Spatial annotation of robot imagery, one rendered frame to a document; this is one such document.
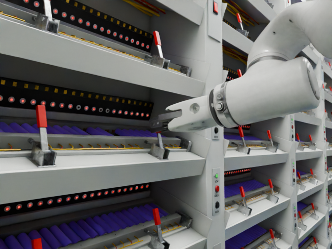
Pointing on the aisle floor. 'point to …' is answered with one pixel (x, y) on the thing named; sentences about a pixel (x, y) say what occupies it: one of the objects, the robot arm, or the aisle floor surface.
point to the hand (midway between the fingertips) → (160, 124)
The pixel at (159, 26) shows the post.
